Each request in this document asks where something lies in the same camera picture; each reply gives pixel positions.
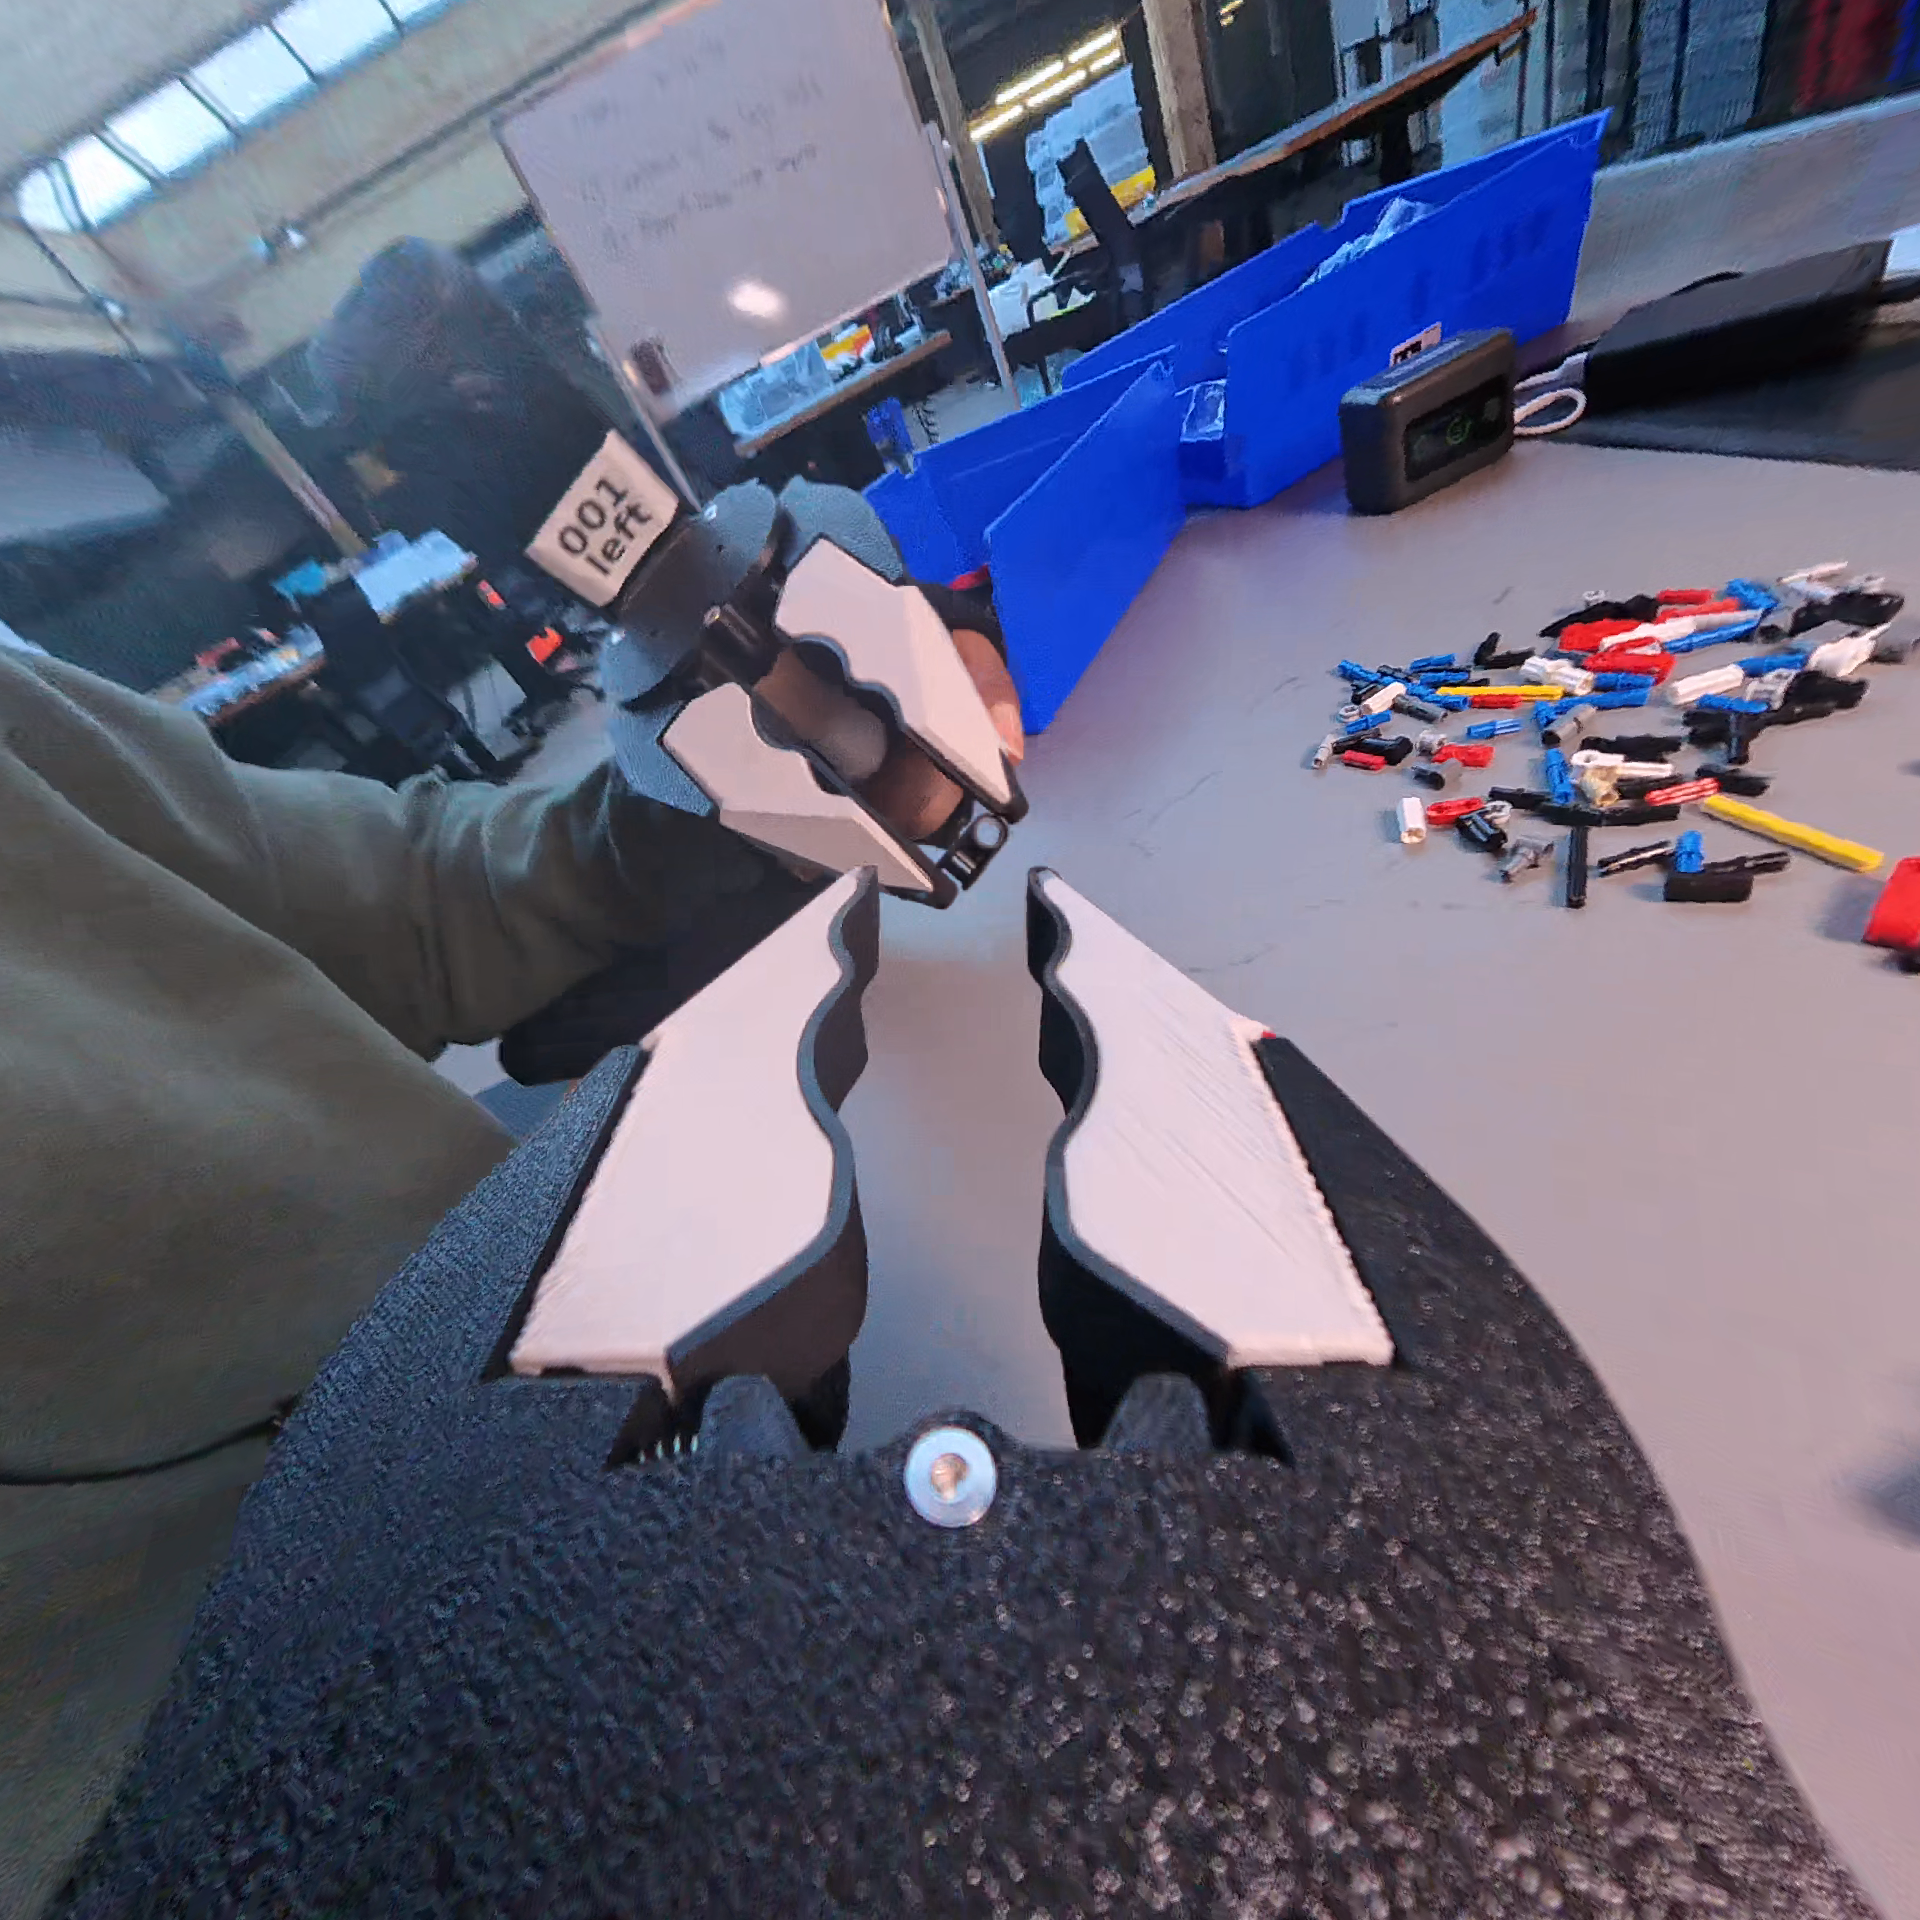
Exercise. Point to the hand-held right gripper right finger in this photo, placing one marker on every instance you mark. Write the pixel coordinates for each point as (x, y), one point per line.
(1214, 1201)

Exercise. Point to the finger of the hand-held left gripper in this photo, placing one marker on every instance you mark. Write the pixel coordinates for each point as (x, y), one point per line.
(765, 780)
(901, 646)

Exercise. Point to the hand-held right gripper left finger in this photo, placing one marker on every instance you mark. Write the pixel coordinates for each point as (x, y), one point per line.
(691, 1201)

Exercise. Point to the person's left forearm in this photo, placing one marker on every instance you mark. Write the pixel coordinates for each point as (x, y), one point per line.
(525, 885)

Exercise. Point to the grey desk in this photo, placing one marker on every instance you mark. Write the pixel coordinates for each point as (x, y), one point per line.
(1501, 1201)

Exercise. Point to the person's left hand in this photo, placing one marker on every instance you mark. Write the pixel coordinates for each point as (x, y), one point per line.
(1002, 692)

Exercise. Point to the whiteboard on stand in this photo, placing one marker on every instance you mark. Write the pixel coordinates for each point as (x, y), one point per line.
(721, 182)

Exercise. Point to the pile of small building pieces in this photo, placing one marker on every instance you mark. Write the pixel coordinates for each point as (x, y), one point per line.
(1622, 639)

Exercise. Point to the black flat box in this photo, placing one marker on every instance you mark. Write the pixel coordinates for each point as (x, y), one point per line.
(1725, 322)

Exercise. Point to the small black camera device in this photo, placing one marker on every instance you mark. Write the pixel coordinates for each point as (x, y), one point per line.
(1426, 428)

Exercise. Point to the wooden support post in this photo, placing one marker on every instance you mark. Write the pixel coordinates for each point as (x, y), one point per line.
(1178, 77)

